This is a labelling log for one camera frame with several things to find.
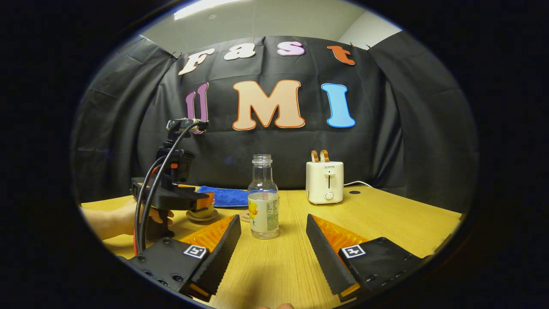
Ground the cream saucer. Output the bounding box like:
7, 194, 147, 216
186, 209, 219, 222

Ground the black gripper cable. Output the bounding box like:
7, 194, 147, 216
134, 121, 206, 254

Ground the red gripper cable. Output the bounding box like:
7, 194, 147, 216
132, 165, 160, 256

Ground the black backdrop cloth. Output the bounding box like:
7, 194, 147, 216
71, 30, 479, 213

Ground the blue towel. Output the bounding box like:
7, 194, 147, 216
196, 185, 250, 208

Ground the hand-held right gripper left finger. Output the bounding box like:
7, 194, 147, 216
129, 214, 242, 302

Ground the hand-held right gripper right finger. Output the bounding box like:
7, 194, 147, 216
305, 214, 431, 303

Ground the white toaster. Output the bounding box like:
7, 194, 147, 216
306, 161, 344, 205

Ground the clear water bottle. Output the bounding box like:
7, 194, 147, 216
248, 154, 279, 239

